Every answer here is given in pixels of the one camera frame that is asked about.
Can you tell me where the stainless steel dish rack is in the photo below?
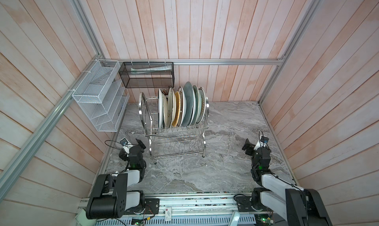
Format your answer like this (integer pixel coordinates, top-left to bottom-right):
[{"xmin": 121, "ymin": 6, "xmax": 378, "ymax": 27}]
[{"xmin": 138, "ymin": 92, "xmax": 209, "ymax": 163}]

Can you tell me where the black round plate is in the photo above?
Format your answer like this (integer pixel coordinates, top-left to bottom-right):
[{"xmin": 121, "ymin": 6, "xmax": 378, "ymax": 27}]
[{"xmin": 163, "ymin": 95, "xmax": 169, "ymax": 128}]

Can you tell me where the green rim lettered plate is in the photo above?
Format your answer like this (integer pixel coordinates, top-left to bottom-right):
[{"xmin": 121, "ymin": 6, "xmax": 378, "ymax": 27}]
[{"xmin": 158, "ymin": 89, "xmax": 164, "ymax": 129}]

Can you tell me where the cream floral plate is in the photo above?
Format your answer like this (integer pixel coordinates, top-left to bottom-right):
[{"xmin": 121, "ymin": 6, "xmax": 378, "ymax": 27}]
[{"xmin": 168, "ymin": 88, "xmax": 176, "ymax": 127}]

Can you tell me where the yellow woven coaster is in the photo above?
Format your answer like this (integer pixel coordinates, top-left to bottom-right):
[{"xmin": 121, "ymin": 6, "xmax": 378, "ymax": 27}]
[{"xmin": 172, "ymin": 92, "xmax": 181, "ymax": 126}]

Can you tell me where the orange sunburst plate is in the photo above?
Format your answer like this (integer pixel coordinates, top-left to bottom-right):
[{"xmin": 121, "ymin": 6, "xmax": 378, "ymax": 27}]
[
  {"xmin": 178, "ymin": 87, "xmax": 187, "ymax": 126},
  {"xmin": 199, "ymin": 88, "xmax": 207, "ymax": 121}
]

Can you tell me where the white green clover plate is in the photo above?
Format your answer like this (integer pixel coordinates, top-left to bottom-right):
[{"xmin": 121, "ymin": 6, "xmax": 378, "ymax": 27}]
[{"xmin": 191, "ymin": 86, "xmax": 201, "ymax": 125}]

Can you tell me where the large teal plate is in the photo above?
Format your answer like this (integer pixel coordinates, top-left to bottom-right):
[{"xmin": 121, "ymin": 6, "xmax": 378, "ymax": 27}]
[{"xmin": 181, "ymin": 82, "xmax": 194, "ymax": 126}]

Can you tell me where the light blue flower plate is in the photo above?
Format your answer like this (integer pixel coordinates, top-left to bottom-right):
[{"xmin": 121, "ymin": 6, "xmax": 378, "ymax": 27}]
[{"xmin": 196, "ymin": 88, "xmax": 206, "ymax": 123}]

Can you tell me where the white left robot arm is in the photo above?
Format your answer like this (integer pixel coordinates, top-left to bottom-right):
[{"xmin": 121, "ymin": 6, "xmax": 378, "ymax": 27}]
[{"xmin": 85, "ymin": 138, "xmax": 147, "ymax": 220}]

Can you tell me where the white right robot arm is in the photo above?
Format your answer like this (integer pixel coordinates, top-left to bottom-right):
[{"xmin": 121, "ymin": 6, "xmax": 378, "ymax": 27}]
[{"xmin": 242, "ymin": 136, "xmax": 332, "ymax": 226}]

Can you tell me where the bundle of pens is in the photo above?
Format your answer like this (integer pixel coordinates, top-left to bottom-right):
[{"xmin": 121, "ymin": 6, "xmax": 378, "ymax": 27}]
[{"xmin": 161, "ymin": 88, "xmax": 173, "ymax": 96}]

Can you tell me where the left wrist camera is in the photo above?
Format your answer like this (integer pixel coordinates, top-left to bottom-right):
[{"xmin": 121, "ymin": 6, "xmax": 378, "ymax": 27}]
[{"xmin": 120, "ymin": 138, "xmax": 134, "ymax": 154}]

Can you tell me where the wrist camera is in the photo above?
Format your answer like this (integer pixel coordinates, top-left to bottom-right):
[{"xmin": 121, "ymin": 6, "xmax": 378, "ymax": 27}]
[
  {"xmin": 254, "ymin": 135, "xmax": 269, "ymax": 151},
  {"xmin": 120, "ymin": 138, "xmax": 134, "ymax": 154}
]

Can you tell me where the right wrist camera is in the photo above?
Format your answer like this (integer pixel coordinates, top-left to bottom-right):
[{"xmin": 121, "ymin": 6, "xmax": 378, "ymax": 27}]
[{"xmin": 254, "ymin": 135, "xmax": 269, "ymax": 151}]

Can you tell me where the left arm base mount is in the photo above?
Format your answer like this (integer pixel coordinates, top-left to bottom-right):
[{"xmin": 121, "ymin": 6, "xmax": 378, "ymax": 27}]
[{"xmin": 127, "ymin": 198, "xmax": 160, "ymax": 215}]

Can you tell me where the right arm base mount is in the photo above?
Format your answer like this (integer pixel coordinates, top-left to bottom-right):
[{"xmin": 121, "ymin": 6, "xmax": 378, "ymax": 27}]
[{"xmin": 233, "ymin": 194, "xmax": 263, "ymax": 212}]

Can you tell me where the white wire mesh shelf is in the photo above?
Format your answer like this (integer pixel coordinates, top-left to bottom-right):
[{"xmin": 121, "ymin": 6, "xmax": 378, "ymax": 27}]
[{"xmin": 72, "ymin": 59, "xmax": 129, "ymax": 132}]

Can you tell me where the black mesh wall basket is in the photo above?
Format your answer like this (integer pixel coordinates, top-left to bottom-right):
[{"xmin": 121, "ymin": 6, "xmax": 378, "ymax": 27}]
[{"xmin": 118, "ymin": 61, "xmax": 175, "ymax": 89}]

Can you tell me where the aluminium front rail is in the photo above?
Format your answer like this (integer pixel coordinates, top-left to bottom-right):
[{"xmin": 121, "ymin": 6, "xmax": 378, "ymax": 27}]
[{"xmin": 76, "ymin": 192, "xmax": 320, "ymax": 226}]

